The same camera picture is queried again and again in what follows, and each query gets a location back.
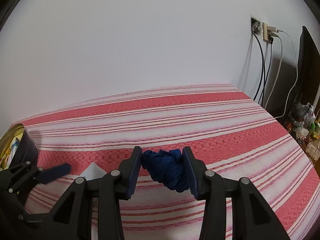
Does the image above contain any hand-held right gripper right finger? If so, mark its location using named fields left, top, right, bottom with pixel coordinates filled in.
left=182, top=147, right=290, bottom=240

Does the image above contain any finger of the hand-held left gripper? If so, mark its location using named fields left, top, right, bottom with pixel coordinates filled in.
left=5, top=162, right=71, bottom=193

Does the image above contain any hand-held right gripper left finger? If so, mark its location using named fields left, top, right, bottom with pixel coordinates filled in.
left=50, top=146, right=143, bottom=240

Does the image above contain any blue rope bundle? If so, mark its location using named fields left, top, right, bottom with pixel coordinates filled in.
left=141, top=149, right=190, bottom=193

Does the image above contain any white packet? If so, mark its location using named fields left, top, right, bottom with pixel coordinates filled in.
left=80, top=162, right=107, bottom=182

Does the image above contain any round metal tin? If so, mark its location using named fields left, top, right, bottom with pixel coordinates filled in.
left=0, top=123, right=39, bottom=173

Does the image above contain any red striped blanket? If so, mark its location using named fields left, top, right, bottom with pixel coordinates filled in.
left=10, top=83, right=317, bottom=240

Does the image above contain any pile of small clutter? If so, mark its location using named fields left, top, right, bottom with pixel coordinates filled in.
left=285, top=102, right=320, bottom=162

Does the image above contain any black flat panel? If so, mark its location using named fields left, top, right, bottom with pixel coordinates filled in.
left=287, top=25, right=320, bottom=115

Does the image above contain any black cable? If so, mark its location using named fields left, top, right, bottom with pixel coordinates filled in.
left=261, top=42, right=273, bottom=105
left=253, top=31, right=265, bottom=102

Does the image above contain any white charger cable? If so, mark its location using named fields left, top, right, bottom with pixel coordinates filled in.
left=275, top=29, right=299, bottom=119

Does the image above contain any dark wall socket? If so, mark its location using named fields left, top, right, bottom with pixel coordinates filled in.
left=251, top=16, right=262, bottom=35

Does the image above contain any beige wall socket with chargers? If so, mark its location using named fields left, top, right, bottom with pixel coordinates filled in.
left=262, top=22, right=279, bottom=43

